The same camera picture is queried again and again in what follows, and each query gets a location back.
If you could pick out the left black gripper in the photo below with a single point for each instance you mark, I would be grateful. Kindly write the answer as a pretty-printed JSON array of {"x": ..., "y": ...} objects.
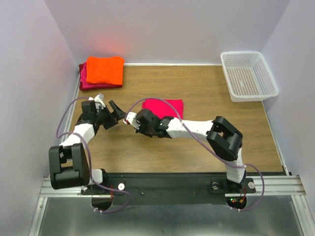
[{"x": 112, "y": 120}]

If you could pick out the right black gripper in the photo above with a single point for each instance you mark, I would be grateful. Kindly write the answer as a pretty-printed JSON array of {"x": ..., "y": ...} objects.
[{"x": 141, "y": 130}]

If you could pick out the crimson t shirt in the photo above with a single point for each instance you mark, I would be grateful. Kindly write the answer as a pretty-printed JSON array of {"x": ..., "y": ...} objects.
[{"x": 167, "y": 108}]

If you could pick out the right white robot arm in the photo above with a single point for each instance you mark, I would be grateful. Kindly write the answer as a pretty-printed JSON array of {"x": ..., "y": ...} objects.
[{"x": 225, "y": 140}]

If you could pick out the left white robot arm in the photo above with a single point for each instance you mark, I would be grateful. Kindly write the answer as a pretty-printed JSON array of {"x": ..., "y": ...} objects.
[{"x": 70, "y": 162}]

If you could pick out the folded orange t shirt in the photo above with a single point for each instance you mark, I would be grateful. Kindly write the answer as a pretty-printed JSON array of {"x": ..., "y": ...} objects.
[{"x": 105, "y": 70}]

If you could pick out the folded pink t shirt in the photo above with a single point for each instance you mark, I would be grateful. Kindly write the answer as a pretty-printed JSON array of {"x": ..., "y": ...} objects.
[{"x": 85, "y": 78}]

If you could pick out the folded dark red t shirt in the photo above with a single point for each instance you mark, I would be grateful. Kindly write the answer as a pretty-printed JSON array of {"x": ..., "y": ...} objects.
[{"x": 82, "y": 89}]

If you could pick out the white plastic basket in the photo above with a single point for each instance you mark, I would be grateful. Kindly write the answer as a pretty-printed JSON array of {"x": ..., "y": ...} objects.
[{"x": 248, "y": 76}]

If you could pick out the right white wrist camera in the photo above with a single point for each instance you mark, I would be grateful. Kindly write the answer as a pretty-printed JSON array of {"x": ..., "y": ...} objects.
[{"x": 130, "y": 119}]

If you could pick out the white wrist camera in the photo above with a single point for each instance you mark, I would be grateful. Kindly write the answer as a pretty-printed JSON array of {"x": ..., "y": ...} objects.
[
  {"x": 99, "y": 98},
  {"x": 130, "y": 119}
]

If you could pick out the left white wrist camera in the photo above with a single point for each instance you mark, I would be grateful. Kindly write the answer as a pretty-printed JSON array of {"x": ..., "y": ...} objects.
[{"x": 99, "y": 98}]

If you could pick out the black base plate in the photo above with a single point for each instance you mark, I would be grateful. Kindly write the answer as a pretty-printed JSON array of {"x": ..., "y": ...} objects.
[{"x": 171, "y": 188}]

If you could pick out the aluminium frame rail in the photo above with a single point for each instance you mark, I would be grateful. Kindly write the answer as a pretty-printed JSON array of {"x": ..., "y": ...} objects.
[{"x": 274, "y": 186}]

